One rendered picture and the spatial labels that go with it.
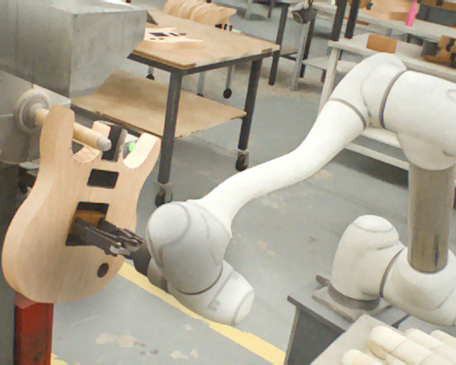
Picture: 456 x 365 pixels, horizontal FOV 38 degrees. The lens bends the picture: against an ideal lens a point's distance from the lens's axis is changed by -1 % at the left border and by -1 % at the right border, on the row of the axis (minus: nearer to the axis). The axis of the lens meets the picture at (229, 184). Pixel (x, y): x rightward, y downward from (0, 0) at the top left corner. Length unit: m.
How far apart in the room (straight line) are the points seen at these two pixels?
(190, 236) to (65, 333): 1.84
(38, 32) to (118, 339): 1.86
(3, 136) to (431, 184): 0.92
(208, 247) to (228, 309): 0.15
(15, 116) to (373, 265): 1.00
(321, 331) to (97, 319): 1.26
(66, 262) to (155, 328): 1.50
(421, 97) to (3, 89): 0.84
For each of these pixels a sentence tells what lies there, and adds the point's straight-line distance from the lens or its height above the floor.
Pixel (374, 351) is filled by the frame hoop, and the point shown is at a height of 1.18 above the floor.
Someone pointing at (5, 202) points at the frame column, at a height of 0.95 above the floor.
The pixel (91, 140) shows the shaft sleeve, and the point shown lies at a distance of 1.33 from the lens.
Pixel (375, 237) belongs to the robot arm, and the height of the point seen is 0.95.
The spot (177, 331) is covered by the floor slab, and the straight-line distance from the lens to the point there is 2.91.
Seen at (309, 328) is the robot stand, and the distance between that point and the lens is 1.97.
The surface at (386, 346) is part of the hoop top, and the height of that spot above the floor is 1.20.
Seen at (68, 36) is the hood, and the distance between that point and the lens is 1.12.
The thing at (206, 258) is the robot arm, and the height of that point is 1.18.
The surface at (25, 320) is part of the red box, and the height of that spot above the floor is 0.57.
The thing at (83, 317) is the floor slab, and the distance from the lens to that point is 2.94.
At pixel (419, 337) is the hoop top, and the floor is 1.13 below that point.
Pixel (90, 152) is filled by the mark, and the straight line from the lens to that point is 1.40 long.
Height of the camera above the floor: 1.74
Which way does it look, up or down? 23 degrees down
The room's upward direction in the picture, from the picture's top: 10 degrees clockwise
